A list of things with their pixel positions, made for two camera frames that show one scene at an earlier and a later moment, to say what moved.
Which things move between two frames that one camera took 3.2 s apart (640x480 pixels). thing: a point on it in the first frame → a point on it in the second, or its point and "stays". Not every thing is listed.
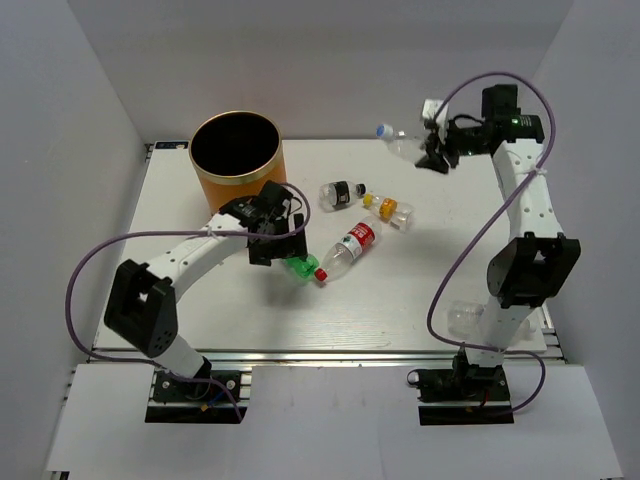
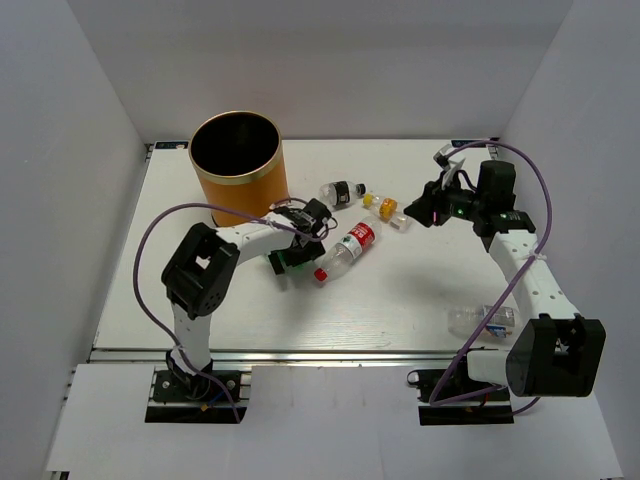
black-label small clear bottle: x=338 y=194 stays
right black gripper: x=433 y=159 → x=433 y=200
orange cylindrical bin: x=234 y=153 stays
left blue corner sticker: x=171 y=145 stays
